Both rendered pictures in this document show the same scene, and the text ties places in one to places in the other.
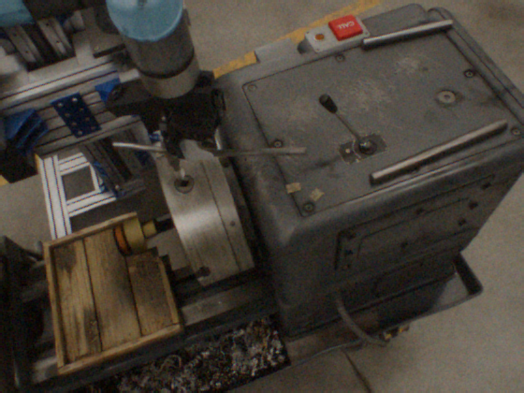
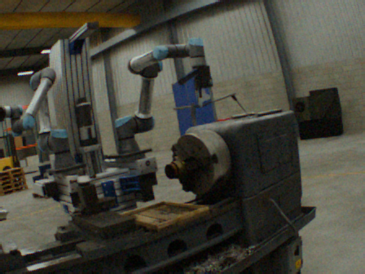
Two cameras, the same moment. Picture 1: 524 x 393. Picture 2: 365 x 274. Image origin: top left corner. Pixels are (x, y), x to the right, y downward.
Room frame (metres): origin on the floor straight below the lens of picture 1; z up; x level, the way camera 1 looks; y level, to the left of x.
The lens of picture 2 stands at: (-1.05, 1.04, 1.32)
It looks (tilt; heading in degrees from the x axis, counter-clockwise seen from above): 3 degrees down; 332
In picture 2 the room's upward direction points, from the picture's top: 10 degrees counter-clockwise
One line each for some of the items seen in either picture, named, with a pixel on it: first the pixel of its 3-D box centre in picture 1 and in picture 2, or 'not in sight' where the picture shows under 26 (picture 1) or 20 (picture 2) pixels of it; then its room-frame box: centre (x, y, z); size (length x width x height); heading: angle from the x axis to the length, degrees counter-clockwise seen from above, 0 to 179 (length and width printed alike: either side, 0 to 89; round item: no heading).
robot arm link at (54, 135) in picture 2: not in sight; (59, 139); (1.04, 0.77, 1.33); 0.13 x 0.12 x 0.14; 33
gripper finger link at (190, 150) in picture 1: (196, 152); (204, 98); (0.45, 0.09, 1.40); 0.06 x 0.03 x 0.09; 71
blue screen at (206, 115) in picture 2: not in sight; (193, 121); (6.45, -3.29, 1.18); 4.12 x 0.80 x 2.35; 162
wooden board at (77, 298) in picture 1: (110, 284); (160, 214); (0.46, 0.43, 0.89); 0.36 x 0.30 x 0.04; 11
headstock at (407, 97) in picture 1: (357, 153); (248, 151); (0.61, -0.25, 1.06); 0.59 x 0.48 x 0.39; 101
